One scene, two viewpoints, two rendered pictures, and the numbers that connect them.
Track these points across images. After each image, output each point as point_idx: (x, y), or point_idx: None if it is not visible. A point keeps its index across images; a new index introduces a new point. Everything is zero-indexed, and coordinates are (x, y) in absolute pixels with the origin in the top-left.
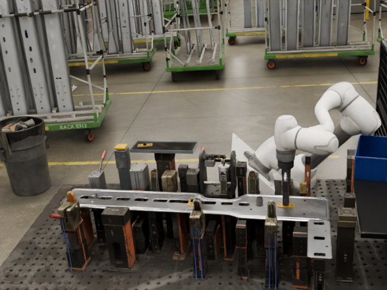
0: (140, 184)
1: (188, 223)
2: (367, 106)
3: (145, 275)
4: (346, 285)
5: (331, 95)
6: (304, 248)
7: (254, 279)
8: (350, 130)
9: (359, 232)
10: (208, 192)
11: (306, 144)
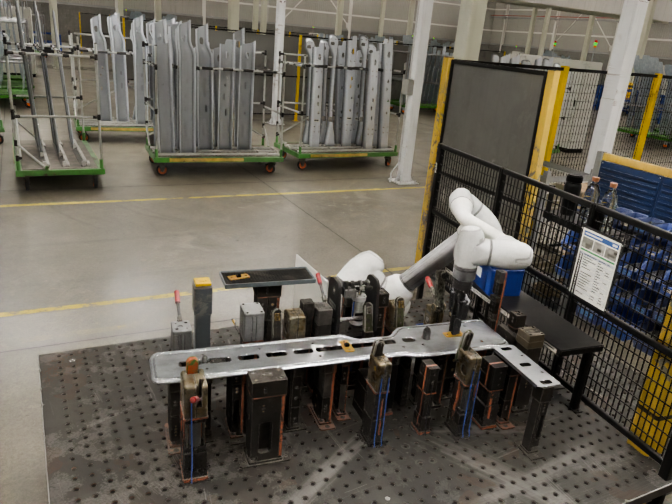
0: (258, 333)
1: (304, 379)
2: (492, 214)
3: (306, 461)
4: (525, 413)
5: (467, 202)
6: (502, 379)
7: (436, 431)
8: None
9: (552, 351)
10: (342, 332)
11: (505, 258)
